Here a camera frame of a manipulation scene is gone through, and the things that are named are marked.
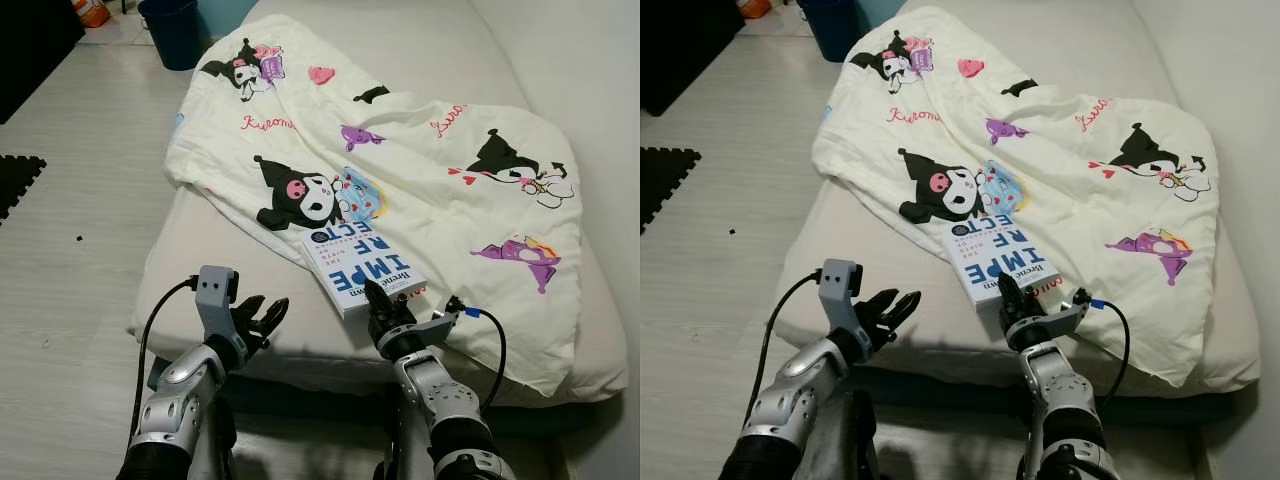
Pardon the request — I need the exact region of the black foam puzzle mat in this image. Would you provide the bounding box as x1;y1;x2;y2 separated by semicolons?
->
0;155;48;223
640;148;704;233

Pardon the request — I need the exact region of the cream cartoon print blanket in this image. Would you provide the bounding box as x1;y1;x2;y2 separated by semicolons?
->
165;12;586;396
812;5;1221;389

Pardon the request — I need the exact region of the blue plastic bucket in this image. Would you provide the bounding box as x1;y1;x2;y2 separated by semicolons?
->
138;0;203;71
797;0;861;63

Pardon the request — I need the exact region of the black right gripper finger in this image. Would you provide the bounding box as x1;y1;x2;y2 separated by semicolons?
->
996;272;1028;316
363;280;398;321

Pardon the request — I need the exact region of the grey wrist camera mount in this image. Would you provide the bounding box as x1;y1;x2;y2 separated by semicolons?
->
195;265;241;341
1043;300;1094;341
820;258;864;336
412;308;464;348

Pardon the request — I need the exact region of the white blue lettered book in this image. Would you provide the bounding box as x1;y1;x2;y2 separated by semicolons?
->
300;228;429;321
940;215;1061;306

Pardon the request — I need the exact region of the cream sheeted mattress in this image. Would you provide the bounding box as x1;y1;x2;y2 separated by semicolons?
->
775;0;1263;396
128;0;631;406

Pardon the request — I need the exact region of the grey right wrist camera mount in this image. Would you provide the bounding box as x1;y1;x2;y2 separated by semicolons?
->
412;308;464;348
1043;300;1094;341

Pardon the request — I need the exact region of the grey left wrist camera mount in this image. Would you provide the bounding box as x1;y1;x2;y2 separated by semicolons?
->
195;265;241;341
820;258;864;336

